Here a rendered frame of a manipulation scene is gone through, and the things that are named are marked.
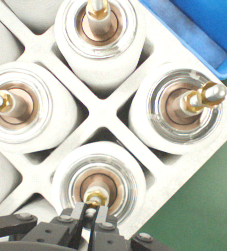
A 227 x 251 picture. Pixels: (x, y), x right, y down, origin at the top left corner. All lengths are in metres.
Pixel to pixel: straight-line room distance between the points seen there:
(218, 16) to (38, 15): 0.30
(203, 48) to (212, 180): 0.26
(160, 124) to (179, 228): 0.33
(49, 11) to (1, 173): 0.21
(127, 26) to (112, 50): 0.03
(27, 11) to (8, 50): 0.05
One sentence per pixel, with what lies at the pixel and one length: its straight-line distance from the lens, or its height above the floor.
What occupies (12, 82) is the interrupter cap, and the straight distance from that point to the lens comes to 0.28.
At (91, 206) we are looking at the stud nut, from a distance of 0.18.
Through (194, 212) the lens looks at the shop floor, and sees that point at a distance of 0.55.
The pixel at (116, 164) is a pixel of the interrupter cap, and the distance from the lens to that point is 0.26.
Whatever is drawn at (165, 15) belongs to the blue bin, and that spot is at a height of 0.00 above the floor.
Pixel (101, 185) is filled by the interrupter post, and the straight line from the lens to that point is 0.24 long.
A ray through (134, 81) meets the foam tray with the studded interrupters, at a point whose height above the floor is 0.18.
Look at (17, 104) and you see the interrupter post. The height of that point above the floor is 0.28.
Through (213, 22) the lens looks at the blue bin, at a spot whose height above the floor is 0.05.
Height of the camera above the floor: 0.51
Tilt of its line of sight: 88 degrees down
